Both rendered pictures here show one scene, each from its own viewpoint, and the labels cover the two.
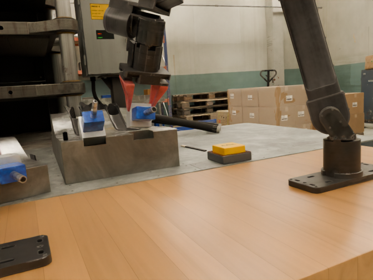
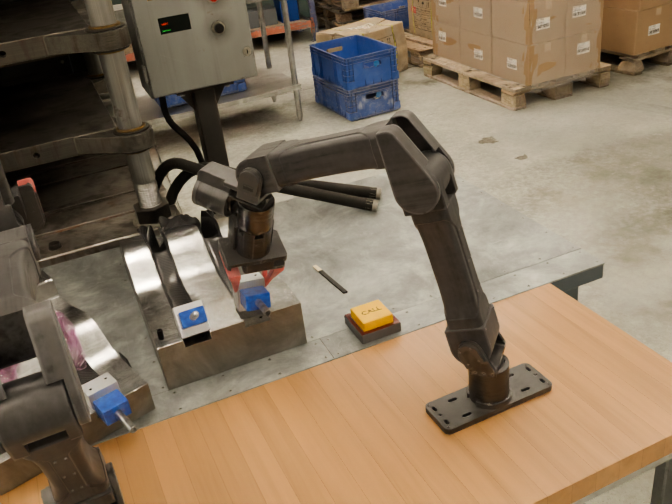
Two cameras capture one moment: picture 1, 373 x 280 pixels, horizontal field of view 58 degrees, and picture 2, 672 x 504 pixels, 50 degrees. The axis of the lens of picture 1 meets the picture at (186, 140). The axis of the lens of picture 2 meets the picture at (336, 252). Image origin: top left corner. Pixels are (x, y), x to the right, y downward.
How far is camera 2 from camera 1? 67 cm
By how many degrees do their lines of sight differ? 20
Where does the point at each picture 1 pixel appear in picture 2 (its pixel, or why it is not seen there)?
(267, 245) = not seen: outside the picture
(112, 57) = (191, 61)
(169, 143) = (291, 321)
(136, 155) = (250, 343)
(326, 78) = (466, 310)
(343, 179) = (484, 411)
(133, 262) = not seen: outside the picture
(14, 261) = not seen: outside the picture
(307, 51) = (446, 278)
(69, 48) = (119, 77)
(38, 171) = (139, 393)
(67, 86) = (127, 141)
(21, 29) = (35, 50)
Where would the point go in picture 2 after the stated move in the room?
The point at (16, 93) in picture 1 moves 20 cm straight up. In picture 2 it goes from (46, 155) to (20, 76)
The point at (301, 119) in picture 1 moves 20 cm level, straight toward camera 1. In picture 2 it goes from (578, 22) to (576, 29)
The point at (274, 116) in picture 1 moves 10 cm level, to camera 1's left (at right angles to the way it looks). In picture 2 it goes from (522, 22) to (506, 24)
